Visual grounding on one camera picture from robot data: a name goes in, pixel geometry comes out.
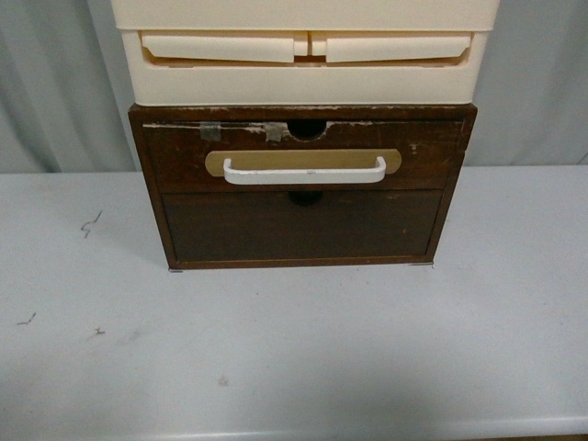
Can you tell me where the left grey tape piece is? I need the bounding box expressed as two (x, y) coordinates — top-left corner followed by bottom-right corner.
(199, 121), (221, 141)

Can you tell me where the cream plastic drawer organizer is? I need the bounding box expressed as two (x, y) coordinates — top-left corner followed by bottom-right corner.
(112, 1), (499, 106)

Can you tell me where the right cream plastic drawer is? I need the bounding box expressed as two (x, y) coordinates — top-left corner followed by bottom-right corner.
(309, 31), (472, 63)

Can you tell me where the grey tape piece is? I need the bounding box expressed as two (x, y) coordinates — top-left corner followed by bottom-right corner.
(199, 121), (221, 141)
(264, 121), (288, 142)

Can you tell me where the cream plastic drawer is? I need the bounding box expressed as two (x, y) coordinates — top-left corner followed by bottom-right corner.
(141, 31), (308, 62)
(309, 31), (472, 63)

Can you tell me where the lower wooden drawer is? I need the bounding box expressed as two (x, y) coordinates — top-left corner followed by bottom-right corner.
(163, 190), (442, 266)

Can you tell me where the white drawer handle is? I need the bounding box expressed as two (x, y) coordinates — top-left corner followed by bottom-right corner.
(222, 156), (387, 186)

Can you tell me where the dark brown wooden drawer cabinet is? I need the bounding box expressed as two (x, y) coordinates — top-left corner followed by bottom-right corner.
(129, 104), (478, 270)

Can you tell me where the right grey tape piece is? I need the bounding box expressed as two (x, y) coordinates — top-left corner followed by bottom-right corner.
(264, 121), (288, 142)

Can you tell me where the upper wooden drawer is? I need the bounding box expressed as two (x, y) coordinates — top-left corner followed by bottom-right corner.
(142, 120), (464, 193)

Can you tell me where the wooden drawer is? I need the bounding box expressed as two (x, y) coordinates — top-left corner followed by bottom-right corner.
(163, 190), (442, 266)
(142, 120), (464, 193)

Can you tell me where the tan wooden handle backplate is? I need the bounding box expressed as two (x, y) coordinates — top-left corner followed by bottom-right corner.
(205, 149), (402, 177)

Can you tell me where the left cream plastic drawer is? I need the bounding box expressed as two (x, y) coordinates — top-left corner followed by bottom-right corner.
(141, 31), (308, 62)

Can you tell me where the grey curtain backdrop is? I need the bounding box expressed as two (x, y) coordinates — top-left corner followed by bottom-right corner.
(1, 1), (587, 173)

